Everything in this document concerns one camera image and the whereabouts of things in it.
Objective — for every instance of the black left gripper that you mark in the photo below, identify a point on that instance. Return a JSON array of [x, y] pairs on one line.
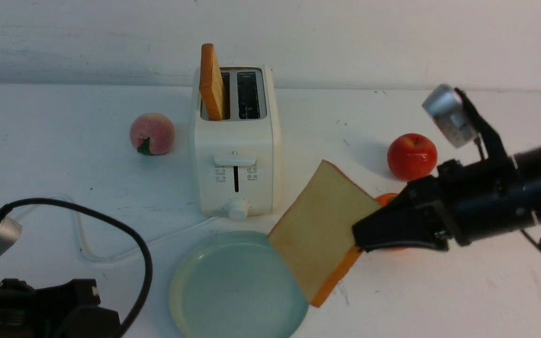
[[72, 310]]

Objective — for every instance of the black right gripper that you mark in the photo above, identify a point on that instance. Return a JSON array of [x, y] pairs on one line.
[[423, 218]]

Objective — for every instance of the toast slice with orange crust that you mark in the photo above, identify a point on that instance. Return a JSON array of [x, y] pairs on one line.
[[314, 236]]

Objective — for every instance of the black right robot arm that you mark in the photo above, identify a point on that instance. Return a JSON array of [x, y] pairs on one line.
[[465, 203]]

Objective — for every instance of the white toaster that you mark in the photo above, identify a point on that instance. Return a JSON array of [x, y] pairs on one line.
[[237, 162]]

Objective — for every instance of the orange fake persimmon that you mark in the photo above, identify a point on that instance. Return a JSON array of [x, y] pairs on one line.
[[384, 200]]

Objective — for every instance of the red fake apple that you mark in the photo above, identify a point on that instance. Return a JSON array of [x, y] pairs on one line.
[[412, 156]]

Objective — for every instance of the pale green round plate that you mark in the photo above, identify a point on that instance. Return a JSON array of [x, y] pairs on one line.
[[235, 285]]

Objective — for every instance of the pink fake peach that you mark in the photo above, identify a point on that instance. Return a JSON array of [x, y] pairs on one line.
[[152, 134]]

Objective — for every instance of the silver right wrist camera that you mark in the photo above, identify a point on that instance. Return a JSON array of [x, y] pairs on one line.
[[446, 108]]

